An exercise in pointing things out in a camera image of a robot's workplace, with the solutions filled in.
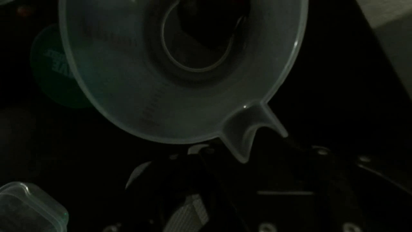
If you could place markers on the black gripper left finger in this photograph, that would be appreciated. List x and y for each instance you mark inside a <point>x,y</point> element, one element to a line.
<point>175,192</point>

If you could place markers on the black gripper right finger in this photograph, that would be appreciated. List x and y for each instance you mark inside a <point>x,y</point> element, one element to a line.
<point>316,190</point>

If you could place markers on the clear plastic measuring jug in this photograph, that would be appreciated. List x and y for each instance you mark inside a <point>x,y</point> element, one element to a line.
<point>184,71</point>

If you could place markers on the clear square plastic container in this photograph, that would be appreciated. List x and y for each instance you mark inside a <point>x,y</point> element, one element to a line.
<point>27,208</point>

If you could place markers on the green round lid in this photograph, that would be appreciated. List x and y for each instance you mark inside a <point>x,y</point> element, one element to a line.
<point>52,72</point>

